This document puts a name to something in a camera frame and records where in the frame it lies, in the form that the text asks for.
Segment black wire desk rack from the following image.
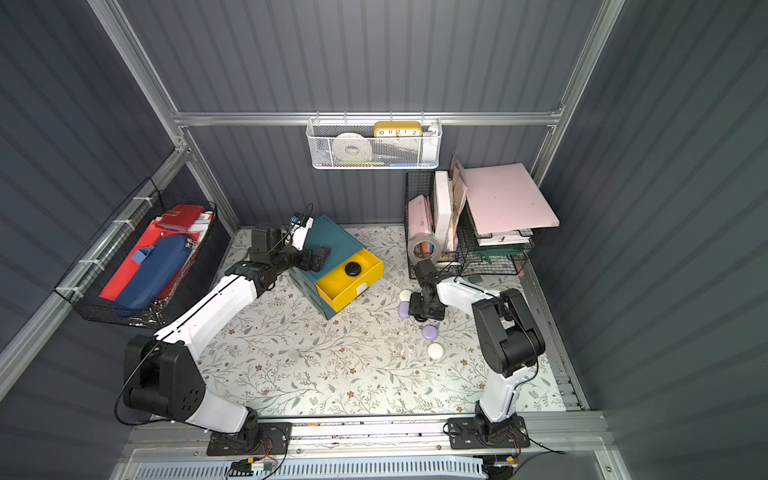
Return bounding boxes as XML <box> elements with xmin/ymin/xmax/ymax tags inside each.
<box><xmin>405</xmin><ymin>170</ymin><xmax>533</xmax><ymax>276</ymax></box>

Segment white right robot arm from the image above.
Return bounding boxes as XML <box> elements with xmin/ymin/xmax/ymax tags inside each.
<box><xmin>409</xmin><ymin>260</ymin><xmax>546</xmax><ymax>430</ymax></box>

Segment red folder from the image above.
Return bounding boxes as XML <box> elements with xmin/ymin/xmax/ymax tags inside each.
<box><xmin>99</xmin><ymin>204</ymin><xmax>214</xmax><ymax>312</ymax></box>

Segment black wire side basket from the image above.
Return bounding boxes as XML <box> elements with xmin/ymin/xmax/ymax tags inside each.
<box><xmin>55</xmin><ymin>182</ymin><xmax>228</xmax><ymax>330</ymax></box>

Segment blue pencil pouch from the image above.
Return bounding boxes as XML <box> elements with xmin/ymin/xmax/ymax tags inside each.
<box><xmin>103</xmin><ymin>234</ymin><xmax>192</xmax><ymax>318</ymax></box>

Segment teal drawer cabinet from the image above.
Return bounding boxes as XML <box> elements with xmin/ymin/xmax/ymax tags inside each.
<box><xmin>289</xmin><ymin>215</ymin><xmax>364</xmax><ymax>319</ymax></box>

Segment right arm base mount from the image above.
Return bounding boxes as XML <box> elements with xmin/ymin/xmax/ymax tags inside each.
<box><xmin>442</xmin><ymin>415</ymin><xmax>531</xmax><ymax>450</ymax></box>

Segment clear packing tape roll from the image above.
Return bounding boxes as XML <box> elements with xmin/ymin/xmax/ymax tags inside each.
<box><xmin>406</xmin><ymin>233</ymin><xmax>442</xmax><ymax>265</ymax></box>

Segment pink foam board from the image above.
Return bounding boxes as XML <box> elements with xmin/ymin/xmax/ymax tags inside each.
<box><xmin>464</xmin><ymin>163</ymin><xmax>560</xmax><ymax>236</ymax></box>

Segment yellow clock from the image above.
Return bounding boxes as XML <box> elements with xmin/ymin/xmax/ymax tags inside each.
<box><xmin>374</xmin><ymin>120</ymin><xmax>423</xmax><ymax>139</ymax></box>

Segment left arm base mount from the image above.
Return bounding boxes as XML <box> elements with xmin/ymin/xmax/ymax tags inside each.
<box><xmin>206</xmin><ymin>422</ymin><xmax>292</xmax><ymax>457</ymax></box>

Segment purple earphone case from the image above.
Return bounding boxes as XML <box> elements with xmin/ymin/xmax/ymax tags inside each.
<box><xmin>398</xmin><ymin>301</ymin><xmax>410</xmax><ymax>320</ymax></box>
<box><xmin>421</xmin><ymin>325</ymin><xmax>439</xmax><ymax>342</ymax></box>

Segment white tape roll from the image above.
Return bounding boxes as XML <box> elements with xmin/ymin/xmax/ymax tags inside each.
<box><xmin>331</xmin><ymin>132</ymin><xmax>373</xmax><ymax>163</ymax></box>

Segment black earphone case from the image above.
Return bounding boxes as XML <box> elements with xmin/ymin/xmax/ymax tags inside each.
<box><xmin>344</xmin><ymin>261</ymin><xmax>362</xmax><ymax>278</ymax></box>

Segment white wire wall basket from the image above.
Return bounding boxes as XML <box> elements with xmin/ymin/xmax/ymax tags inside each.
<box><xmin>306</xmin><ymin>115</ymin><xmax>443</xmax><ymax>170</ymax></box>

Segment pink notebook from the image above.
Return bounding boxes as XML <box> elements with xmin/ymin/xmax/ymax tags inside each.
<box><xmin>407</xmin><ymin>195</ymin><xmax>433</xmax><ymax>239</ymax></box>

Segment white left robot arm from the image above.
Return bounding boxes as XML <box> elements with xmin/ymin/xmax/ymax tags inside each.
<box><xmin>114</xmin><ymin>217</ymin><xmax>330</xmax><ymax>434</ymax></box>

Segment white book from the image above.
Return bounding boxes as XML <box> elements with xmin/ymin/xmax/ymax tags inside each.
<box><xmin>432</xmin><ymin>171</ymin><xmax>452</xmax><ymax>252</ymax></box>

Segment yellow drawer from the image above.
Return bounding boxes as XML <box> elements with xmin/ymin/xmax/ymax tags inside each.
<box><xmin>316</xmin><ymin>249</ymin><xmax>384</xmax><ymax>312</ymax></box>

